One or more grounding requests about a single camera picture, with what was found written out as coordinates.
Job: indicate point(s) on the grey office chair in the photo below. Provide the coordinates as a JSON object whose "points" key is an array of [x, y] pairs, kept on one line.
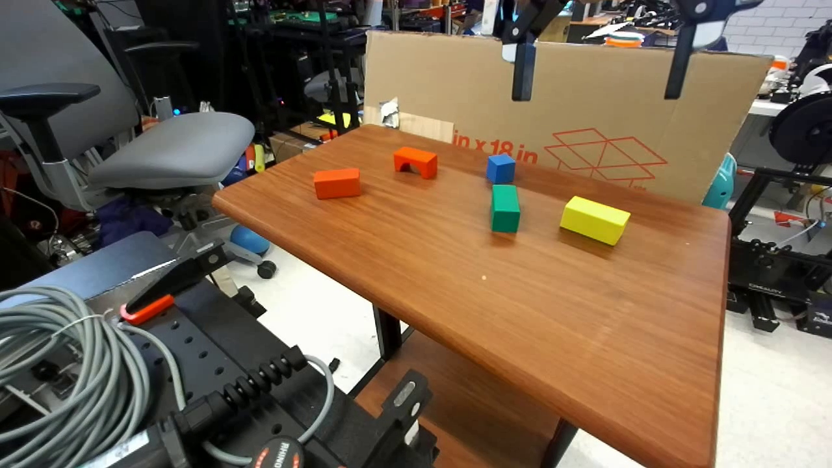
{"points": [[164, 152]]}

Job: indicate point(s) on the orange rectangular block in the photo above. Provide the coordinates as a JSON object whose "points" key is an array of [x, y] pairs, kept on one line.
{"points": [[337, 182]]}

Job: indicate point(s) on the green rectangular block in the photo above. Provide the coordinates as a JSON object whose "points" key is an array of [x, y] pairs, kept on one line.
{"points": [[506, 208]]}

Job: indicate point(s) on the dark background shelving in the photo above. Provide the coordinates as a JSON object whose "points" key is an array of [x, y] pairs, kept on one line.
{"points": [[294, 60]]}

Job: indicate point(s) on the printed cardboard box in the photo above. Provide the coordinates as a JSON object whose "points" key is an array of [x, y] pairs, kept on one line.
{"points": [[590, 105]]}

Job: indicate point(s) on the black equipment stand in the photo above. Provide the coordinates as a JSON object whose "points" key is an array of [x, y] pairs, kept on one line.
{"points": [[795, 242]]}

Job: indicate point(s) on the black perforated breadboard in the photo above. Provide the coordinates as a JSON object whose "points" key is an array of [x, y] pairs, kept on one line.
{"points": [[218, 347]]}

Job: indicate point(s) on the wooden lower shelf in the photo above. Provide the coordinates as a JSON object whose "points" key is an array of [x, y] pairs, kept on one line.
{"points": [[460, 406]]}

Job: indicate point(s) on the black table leg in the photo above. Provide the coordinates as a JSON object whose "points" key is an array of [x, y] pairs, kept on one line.
{"points": [[388, 334], [557, 446]]}

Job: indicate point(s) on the yellow rectangular block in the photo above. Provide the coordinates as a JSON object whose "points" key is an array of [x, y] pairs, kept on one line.
{"points": [[593, 221]]}

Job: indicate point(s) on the blue flat panel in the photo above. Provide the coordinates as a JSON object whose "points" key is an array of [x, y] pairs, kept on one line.
{"points": [[88, 268]]}

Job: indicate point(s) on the orange arch block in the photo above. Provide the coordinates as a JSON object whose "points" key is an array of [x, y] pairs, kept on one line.
{"points": [[417, 157]]}

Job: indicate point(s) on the blue cube block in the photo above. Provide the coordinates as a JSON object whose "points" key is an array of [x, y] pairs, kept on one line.
{"points": [[501, 170]]}

